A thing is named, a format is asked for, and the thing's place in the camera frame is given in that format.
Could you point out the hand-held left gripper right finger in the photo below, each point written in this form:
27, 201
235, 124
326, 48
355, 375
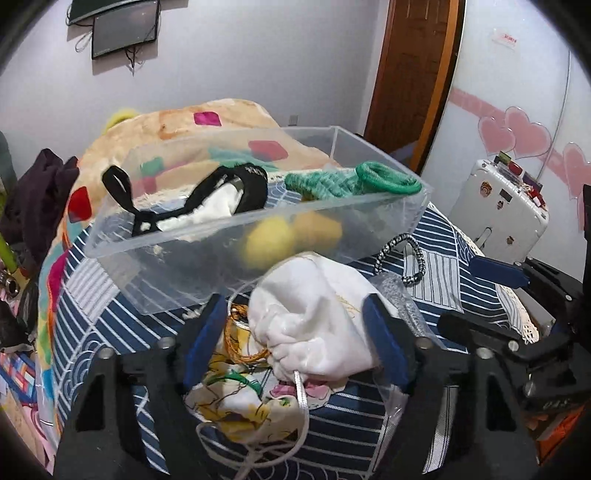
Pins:
386, 342

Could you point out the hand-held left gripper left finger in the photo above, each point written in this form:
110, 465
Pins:
206, 334

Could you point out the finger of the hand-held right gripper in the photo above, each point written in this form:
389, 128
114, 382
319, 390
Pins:
499, 272
471, 326

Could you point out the clear plastic box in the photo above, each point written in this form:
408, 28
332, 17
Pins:
184, 263

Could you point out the yellow soft ball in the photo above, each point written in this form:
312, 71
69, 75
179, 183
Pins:
268, 243
319, 230

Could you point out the clear plastic bag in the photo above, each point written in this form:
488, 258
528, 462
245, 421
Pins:
406, 304

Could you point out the white suitcase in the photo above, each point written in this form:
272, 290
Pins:
501, 217

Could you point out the floral printed cloth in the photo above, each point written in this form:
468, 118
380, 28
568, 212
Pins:
231, 401

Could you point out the blue striped bedsheet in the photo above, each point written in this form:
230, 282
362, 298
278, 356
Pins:
92, 295

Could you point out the white wardrobe with pink hearts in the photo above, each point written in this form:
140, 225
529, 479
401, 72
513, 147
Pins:
508, 92

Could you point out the beige plush blanket coloured squares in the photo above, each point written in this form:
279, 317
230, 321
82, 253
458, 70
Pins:
184, 122

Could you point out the dark purple clothing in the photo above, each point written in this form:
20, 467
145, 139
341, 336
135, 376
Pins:
37, 194

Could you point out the brown wooden door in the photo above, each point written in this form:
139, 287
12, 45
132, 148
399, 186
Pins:
411, 69

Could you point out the yellow plush toy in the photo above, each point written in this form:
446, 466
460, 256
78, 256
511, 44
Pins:
119, 117

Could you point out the wall socket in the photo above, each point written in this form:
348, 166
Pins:
292, 120

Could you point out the wall monitor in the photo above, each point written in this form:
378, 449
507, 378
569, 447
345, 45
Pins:
124, 30

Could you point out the curved dark wall screen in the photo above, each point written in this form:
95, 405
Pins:
87, 9

